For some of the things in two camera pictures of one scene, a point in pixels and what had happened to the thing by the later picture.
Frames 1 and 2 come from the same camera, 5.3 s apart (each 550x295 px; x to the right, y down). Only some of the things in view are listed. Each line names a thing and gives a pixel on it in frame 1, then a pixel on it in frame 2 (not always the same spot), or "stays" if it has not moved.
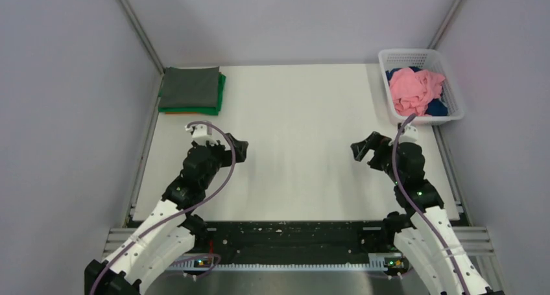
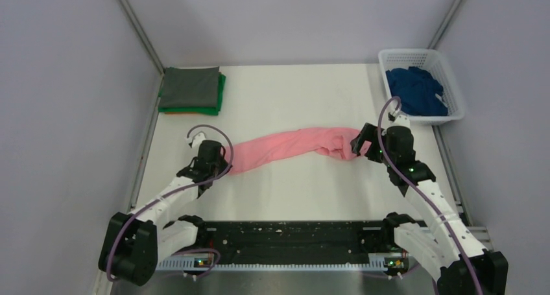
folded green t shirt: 208,111 stays
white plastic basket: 417,81 stays
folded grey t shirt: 187,87 stays
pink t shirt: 411,91 to 340,143
